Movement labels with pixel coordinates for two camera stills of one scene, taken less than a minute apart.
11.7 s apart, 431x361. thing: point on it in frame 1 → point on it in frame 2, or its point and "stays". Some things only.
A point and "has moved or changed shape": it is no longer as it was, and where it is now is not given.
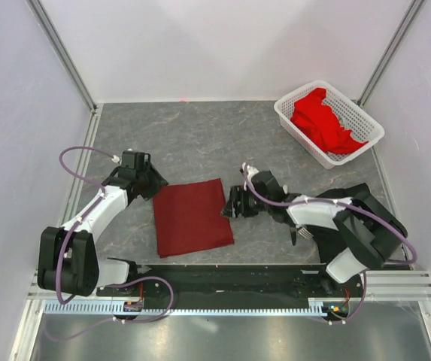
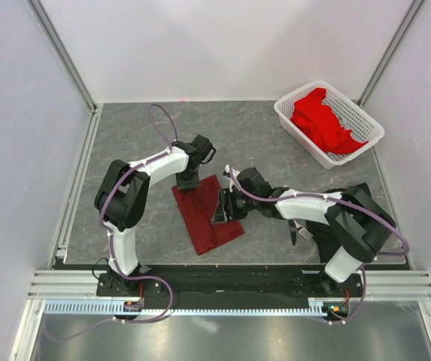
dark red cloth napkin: [189, 217] has moved or changed shape
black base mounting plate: [235, 281] stays
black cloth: [330, 241] stays
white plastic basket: [329, 126] stays
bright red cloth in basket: [319, 122] stays
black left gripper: [157, 181] → [191, 184]
